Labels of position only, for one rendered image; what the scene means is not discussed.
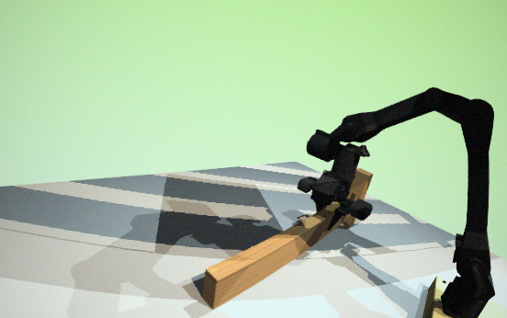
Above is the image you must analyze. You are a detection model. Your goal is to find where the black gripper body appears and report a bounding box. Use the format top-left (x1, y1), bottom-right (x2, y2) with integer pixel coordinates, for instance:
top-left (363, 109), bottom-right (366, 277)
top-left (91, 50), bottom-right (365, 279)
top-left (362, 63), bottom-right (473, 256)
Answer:
top-left (297, 167), bottom-right (373, 221)

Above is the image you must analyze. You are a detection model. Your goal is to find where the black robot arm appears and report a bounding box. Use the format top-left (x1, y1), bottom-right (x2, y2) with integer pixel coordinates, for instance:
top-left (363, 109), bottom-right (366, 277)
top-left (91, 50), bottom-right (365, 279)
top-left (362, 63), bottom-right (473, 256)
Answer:
top-left (306, 87), bottom-right (495, 318)

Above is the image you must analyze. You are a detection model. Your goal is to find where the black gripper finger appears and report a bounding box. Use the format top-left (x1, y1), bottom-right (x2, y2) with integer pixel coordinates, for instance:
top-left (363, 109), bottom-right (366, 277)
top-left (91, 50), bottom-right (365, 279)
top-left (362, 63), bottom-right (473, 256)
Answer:
top-left (314, 200), bottom-right (327, 212)
top-left (328, 208), bottom-right (349, 231)

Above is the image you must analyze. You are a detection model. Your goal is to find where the wooden rail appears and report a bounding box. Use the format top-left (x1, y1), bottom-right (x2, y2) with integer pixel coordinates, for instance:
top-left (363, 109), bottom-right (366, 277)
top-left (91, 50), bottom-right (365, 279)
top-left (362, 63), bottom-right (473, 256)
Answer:
top-left (203, 201), bottom-right (343, 310)

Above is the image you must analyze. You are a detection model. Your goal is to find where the wooden post with slot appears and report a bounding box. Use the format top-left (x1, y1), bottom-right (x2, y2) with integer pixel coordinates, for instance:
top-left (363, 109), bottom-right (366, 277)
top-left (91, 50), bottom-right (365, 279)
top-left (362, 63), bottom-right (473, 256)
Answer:
top-left (341, 168), bottom-right (373, 229)

